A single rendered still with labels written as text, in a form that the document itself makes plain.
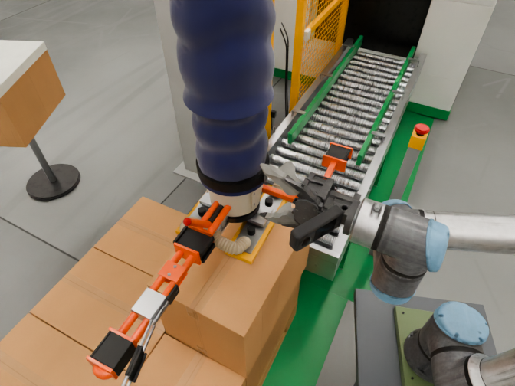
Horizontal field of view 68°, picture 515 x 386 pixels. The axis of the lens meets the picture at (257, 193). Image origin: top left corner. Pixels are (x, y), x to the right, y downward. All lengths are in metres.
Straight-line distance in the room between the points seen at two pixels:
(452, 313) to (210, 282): 0.79
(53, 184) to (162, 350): 1.98
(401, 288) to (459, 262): 2.09
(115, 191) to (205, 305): 1.96
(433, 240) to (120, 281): 1.53
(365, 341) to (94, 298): 1.20
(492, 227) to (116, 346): 0.88
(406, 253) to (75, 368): 1.45
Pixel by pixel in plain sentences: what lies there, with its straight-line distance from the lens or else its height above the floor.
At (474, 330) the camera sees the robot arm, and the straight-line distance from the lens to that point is 1.36.
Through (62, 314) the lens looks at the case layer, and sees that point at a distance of 1.98.
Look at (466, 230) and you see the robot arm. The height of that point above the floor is 1.50.
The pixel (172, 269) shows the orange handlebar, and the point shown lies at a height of 1.25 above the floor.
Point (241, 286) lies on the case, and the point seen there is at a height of 0.94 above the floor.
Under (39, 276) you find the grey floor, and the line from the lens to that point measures 2.87.
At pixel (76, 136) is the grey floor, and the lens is 3.85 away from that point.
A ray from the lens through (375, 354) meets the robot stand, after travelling 1.55.
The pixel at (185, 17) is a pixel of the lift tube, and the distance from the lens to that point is 0.87.
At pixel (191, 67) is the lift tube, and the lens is 0.92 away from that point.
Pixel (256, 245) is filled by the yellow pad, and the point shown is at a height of 1.13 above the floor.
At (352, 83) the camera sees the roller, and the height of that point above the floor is 0.55.
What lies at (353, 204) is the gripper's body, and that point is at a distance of 0.75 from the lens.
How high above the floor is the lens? 2.15
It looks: 47 degrees down
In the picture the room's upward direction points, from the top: straight up
